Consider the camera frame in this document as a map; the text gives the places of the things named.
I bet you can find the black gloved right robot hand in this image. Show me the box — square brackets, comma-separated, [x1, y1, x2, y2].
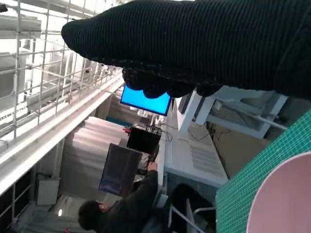
[61, 0, 311, 99]

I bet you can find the pink bowl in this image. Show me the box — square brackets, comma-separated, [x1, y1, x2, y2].
[246, 151, 311, 233]

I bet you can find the blue lit monitor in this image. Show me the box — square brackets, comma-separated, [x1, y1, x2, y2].
[120, 83, 172, 117]

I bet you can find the black equipment box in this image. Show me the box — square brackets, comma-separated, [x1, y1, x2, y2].
[126, 126, 161, 155]

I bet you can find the long white desk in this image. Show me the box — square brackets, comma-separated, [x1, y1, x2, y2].
[153, 97, 182, 197]

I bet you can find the white vented appliance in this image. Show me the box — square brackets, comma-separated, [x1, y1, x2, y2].
[164, 137, 229, 203]

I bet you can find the dark monitor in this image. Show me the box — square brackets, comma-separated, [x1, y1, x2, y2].
[98, 143, 143, 196]

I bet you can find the green cutting mat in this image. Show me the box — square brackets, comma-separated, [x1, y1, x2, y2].
[215, 111, 311, 233]

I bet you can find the person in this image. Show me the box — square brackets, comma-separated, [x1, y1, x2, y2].
[77, 161, 171, 233]

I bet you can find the small white cabinet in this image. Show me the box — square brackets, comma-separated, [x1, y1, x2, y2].
[36, 178, 61, 207]

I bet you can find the white frame cabinet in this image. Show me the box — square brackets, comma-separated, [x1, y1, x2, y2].
[178, 84, 289, 139]

